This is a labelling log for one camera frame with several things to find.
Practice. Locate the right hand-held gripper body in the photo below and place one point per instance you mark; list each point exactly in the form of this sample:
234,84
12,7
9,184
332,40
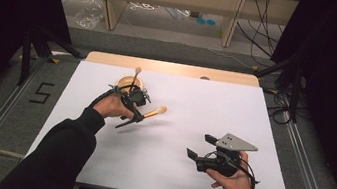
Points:
222,163

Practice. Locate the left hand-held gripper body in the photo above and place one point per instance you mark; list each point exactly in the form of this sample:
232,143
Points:
138,96

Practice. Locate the cream ringed brush holder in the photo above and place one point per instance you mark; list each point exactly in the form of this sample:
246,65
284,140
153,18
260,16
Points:
124,83

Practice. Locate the small-head black makeup brush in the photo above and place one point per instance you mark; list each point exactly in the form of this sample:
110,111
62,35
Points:
137,73

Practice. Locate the large-head black makeup brush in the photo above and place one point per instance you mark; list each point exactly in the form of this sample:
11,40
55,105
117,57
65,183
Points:
157,111

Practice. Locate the person's left hand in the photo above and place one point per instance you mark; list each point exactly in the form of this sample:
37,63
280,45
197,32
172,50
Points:
112,106

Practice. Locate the person's right hand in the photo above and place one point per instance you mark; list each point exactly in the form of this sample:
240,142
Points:
238,186

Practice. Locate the white table mat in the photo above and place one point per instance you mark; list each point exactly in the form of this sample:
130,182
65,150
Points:
205,106

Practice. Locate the wooden table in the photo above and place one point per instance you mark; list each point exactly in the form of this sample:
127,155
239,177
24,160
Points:
173,68

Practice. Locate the clear plastic bag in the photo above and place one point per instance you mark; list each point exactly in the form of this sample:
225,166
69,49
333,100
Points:
89,13

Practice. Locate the blue round lid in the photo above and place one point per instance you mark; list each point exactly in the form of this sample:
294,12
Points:
201,21
211,22

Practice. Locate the black tripod stand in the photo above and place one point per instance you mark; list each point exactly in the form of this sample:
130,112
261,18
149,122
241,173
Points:
37,44
290,79

